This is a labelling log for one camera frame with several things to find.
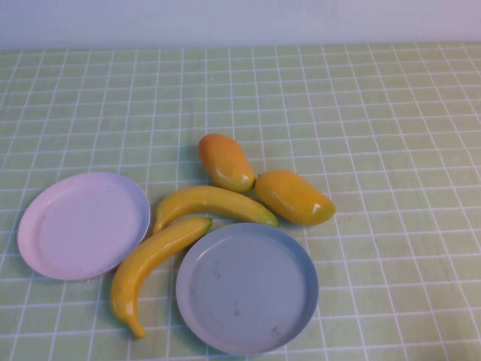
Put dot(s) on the mango with orange blush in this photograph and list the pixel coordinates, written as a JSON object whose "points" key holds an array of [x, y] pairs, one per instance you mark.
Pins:
{"points": [[225, 161]]}

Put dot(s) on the short yellow banana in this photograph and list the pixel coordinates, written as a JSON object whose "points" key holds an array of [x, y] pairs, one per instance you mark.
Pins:
{"points": [[210, 199]]}

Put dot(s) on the plain yellow mango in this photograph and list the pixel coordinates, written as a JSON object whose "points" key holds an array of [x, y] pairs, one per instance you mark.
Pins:
{"points": [[293, 197]]}

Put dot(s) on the long curved yellow banana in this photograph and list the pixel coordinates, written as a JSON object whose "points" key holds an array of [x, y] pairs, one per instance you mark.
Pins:
{"points": [[150, 255]]}

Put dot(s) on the blue-grey round plate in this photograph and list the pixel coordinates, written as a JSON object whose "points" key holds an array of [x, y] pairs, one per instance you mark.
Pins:
{"points": [[244, 289]]}

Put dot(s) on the pink round plate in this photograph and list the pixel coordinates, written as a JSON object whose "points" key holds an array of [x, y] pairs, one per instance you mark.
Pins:
{"points": [[82, 225]]}

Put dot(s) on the green checked tablecloth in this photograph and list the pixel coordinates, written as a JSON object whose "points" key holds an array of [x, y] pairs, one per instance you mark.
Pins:
{"points": [[376, 113]]}

